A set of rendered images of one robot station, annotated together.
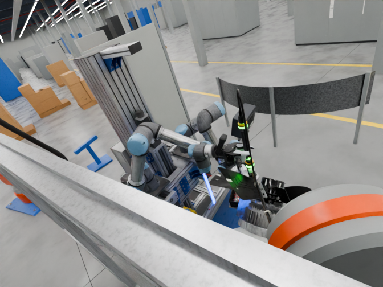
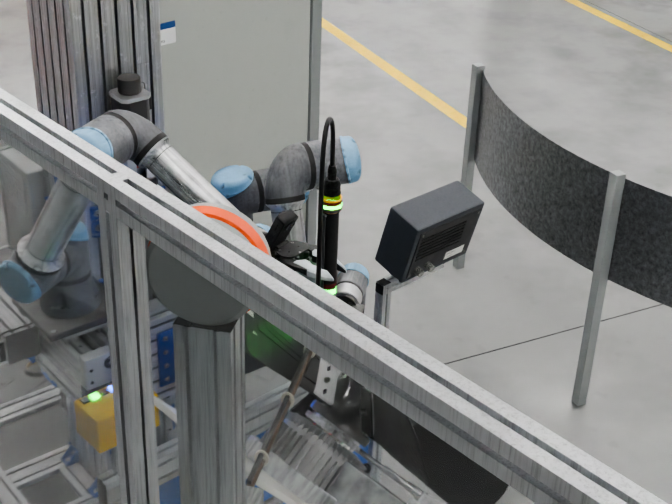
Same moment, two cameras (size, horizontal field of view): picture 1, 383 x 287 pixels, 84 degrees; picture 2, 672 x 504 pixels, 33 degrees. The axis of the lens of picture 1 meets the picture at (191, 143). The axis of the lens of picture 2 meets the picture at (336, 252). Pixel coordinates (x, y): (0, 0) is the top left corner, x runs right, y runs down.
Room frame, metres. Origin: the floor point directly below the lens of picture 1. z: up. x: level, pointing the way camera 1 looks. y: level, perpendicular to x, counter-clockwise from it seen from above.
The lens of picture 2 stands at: (-1.17, -0.32, 2.64)
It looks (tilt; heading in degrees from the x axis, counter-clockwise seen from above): 30 degrees down; 1
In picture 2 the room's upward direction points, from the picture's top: 2 degrees clockwise
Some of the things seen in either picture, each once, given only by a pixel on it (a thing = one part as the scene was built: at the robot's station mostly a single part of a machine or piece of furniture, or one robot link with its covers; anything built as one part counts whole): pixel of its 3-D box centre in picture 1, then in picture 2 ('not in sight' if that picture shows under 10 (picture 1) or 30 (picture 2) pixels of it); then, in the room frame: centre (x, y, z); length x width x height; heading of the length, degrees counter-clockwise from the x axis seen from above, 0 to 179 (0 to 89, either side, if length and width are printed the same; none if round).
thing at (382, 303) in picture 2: not in sight; (381, 312); (1.44, -0.38, 0.96); 0.03 x 0.03 x 0.20; 44
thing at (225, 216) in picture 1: (228, 222); not in sight; (1.14, -0.07, 0.45); 0.82 x 0.01 x 0.66; 134
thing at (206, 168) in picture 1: (203, 161); not in sight; (0.99, -0.03, 1.34); 0.11 x 0.08 x 0.11; 159
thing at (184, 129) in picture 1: (183, 133); (234, 193); (1.62, 0.04, 1.20); 0.13 x 0.12 x 0.14; 116
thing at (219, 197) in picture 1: (220, 196); not in sight; (1.14, -0.07, 0.82); 0.90 x 0.04 x 0.08; 134
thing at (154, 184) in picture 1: (148, 181); not in sight; (1.29, 0.42, 1.09); 0.15 x 0.15 x 0.10
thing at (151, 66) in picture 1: (152, 106); (193, 73); (2.77, 0.33, 1.10); 1.21 x 0.05 x 2.20; 134
